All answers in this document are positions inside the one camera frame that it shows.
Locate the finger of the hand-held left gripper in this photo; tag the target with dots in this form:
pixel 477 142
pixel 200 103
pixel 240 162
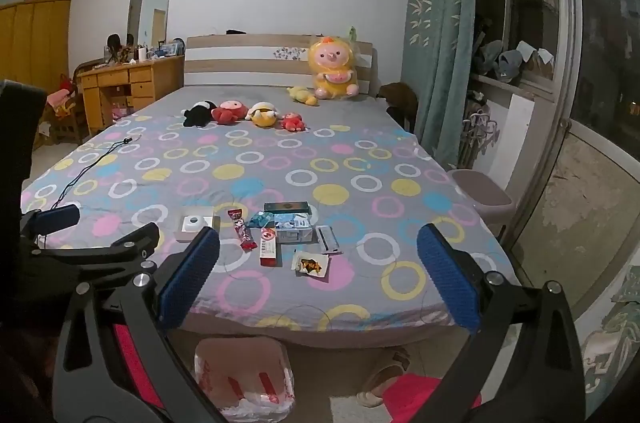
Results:
pixel 120 248
pixel 55 217

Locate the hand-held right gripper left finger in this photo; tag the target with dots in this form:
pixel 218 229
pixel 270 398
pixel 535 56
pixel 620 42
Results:
pixel 187 278

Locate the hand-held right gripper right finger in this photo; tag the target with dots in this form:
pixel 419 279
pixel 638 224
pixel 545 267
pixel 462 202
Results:
pixel 447 283

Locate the teal wrapper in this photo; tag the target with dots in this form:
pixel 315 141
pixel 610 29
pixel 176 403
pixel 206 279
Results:
pixel 261 219

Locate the white blue milk carton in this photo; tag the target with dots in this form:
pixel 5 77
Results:
pixel 295 230

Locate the wooden chair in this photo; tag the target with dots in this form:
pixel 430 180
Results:
pixel 62 118

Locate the white square box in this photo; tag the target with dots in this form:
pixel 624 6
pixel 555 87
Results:
pixel 192 220

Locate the red snack wrapper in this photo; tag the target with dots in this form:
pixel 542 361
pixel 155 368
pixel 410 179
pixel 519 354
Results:
pixel 242 230

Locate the red white packet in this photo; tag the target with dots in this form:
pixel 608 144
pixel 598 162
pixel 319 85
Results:
pixel 269 248

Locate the yellow wooden wardrobe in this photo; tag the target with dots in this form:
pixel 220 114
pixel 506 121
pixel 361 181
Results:
pixel 30 43

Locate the beige slipper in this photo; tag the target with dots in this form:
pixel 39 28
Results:
pixel 382 378

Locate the dark green box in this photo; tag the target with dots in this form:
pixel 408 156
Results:
pixel 286 207

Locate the white yellow-print snack packet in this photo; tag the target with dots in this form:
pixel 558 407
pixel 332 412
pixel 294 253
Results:
pixel 310 264

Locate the silver wrapper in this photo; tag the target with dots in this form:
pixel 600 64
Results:
pixel 329 240

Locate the wooden desk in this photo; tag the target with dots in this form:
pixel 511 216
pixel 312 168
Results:
pixel 135 83

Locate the folding clothes hanger rack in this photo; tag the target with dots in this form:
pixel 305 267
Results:
pixel 477 135

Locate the white paper roll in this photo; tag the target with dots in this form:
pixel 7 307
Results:
pixel 141 52

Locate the black plush toy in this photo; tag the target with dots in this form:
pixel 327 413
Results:
pixel 197 114

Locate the white board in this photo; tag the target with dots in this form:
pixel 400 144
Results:
pixel 512 138

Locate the bed with circle-print sheet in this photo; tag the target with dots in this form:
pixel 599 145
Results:
pixel 300 153

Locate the red octopus plush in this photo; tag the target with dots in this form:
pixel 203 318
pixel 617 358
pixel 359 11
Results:
pixel 229 112

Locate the green white printed cloth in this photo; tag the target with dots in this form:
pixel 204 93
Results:
pixel 612 338

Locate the yellow white plush toy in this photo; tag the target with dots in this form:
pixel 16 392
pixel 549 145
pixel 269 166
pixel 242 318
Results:
pixel 261 115

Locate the small red plush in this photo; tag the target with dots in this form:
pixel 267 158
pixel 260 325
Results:
pixel 292 123

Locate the brown chair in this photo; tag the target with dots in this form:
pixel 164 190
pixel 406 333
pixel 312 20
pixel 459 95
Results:
pixel 400 100

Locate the yellow duck plush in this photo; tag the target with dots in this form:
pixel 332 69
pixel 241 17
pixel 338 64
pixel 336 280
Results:
pixel 302 95

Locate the wooden bed headboard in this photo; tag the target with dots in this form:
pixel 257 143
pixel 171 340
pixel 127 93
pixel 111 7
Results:
pixel 240 53

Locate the pile of clothes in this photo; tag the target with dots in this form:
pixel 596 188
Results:
pixel 505 60

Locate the dark cloth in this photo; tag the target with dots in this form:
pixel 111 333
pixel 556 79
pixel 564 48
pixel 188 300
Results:
pixel 235 32

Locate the large yellow pig plush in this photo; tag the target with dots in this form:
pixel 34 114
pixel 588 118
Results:
pixel 332 68

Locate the green patterned curtain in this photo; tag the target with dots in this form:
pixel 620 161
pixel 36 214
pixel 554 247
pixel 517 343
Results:
pixel 440 28

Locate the small green figure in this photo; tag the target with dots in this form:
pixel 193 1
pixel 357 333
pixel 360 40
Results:
pixel 353 33

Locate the window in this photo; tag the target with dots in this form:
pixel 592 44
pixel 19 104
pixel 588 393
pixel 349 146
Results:
pixel 600 28

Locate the blue picture frame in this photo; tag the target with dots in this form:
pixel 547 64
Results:
pixel 170 48

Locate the wall mirror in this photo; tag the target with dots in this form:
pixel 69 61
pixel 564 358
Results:
pixel 150 15

